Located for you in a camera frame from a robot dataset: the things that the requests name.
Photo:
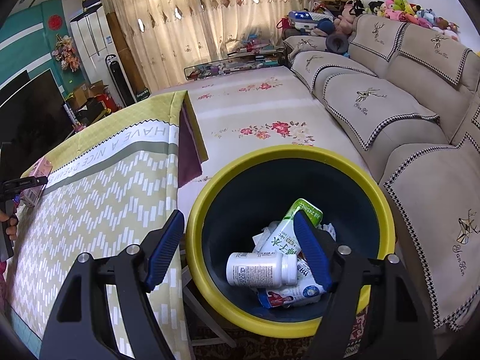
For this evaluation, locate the pink strawberry milk carton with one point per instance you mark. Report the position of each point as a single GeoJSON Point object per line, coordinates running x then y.
{"type": "Point", "coordinates": [40, 171]}

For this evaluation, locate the black television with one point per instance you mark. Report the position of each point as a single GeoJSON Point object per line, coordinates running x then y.
{"type": "Point", "coordinates": [33, 122]}

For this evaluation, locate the white pill bottle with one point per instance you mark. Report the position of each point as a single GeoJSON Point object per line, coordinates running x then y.
{"type": "Point", "coordinates": [267, 270]}

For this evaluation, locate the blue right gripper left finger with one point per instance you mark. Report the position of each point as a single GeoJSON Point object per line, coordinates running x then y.
{"type": "Point", "coordinates": [160, 247]}

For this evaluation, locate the beige curtains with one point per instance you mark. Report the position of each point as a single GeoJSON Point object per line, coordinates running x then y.
{"type": "Point", "coordinates": [167, 36]}

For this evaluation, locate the green white drink bottle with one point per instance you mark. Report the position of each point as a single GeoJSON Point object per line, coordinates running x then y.
{"type": "Point", "coordinates": [280, 236]}

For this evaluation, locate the pile of plush toys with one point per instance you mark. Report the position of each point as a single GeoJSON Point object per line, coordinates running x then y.
{"type": "Point", "coordinates": [327, 18]}

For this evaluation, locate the floral bed sheet platform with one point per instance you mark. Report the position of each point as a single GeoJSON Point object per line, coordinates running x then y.
{"type": "Point", "coordinates": [248, 111]}

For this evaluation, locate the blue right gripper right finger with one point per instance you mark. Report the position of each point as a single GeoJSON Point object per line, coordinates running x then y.
{"type": "Point", "coordinates": [310, 246]}

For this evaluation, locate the beige sofa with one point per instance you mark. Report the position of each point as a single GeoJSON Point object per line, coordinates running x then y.
{"type": "Point", "coordinates": [408, 98]}

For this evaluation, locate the artificial flower decoration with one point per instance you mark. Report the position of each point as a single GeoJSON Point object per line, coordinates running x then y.
{"type": "Point", "coordinates": [65, 53]}

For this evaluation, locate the yellow rimmed trash bin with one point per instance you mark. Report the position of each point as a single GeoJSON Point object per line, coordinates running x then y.
{"type": "Point", "coordinates": [261, 187]}

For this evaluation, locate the black tower fan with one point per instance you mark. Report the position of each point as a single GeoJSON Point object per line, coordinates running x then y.
{"type": "Point", "coordinates": [119, 80]}

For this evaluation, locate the person left hand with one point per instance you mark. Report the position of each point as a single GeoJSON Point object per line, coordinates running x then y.
{"type": "Point", "coordinates": [11, 221]}

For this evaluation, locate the yellow patterned tablecloth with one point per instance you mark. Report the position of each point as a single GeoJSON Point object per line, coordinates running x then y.
{"type": "Point", "coordinates": [111, 184]}

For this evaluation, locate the red snack wrapper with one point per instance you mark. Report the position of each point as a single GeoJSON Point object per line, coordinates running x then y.
{"type": "Point", "coordinates": [305, 291]}

